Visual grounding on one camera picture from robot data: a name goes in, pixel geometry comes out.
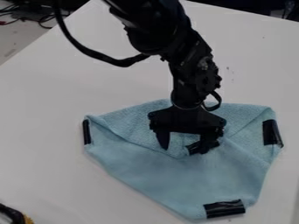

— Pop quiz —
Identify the light blue cloth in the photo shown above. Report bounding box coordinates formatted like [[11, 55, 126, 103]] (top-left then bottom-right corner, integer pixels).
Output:
[[80, 98, 285, 221]]

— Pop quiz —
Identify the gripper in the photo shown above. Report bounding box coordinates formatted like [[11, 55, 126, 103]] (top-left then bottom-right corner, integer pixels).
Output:
[[147, 101, 228, 156]]

